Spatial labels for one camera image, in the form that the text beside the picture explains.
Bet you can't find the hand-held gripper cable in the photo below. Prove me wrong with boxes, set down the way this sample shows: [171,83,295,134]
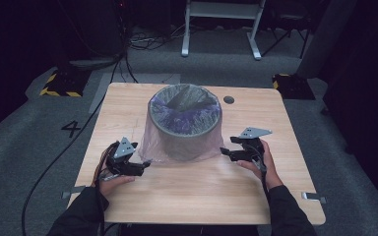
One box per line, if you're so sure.
[92,141,121,236]
[255,153,272,202]

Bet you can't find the green plastic bin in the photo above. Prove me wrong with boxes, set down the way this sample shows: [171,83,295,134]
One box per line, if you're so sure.
[148,84,222,161]

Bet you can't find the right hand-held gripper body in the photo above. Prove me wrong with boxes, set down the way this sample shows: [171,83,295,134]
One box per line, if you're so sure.
[237,127,273,171]

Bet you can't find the tangled floor cables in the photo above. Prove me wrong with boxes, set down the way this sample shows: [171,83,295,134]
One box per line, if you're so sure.
[127,29,185,51]

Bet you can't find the left hand-held gripper cable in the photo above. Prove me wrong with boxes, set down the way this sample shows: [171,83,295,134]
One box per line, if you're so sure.
[92,141,121,236]

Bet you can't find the person's left hand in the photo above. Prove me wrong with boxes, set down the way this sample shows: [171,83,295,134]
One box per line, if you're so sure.
[96,173,136,200]

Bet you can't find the thick black floor cable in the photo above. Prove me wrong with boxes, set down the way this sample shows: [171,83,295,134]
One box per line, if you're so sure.
[21,52,129,236]

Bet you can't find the person's right hand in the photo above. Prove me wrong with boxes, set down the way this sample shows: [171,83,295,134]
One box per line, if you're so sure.
[237,139,284,191]

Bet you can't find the white metal stand frame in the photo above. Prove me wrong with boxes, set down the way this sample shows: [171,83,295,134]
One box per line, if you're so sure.
[180,0,267,61]

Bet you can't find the black tripod stand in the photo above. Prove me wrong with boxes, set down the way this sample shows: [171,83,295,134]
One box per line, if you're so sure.
[262,13,313,59]

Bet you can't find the grey pillar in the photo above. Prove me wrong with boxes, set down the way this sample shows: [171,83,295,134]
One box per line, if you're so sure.
[295,0,358,80]

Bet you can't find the metal table bracket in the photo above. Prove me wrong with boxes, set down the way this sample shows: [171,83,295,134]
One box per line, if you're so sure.
[300,192,327,205]
[61,185,87,200]

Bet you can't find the yellow black striped base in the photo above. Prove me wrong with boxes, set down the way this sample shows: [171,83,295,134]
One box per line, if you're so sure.
[272,73,316,100]
[38,67,92,98]

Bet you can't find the purple plastic bag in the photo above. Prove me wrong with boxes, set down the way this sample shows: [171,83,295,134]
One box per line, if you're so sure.
[137,83,225,164]

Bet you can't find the right hand-held gripper cable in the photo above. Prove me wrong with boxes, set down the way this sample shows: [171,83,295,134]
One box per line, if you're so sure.
[255,153,272,202]

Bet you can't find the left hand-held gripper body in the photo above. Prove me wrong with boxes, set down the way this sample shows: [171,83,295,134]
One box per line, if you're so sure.
[106,137,146,177]

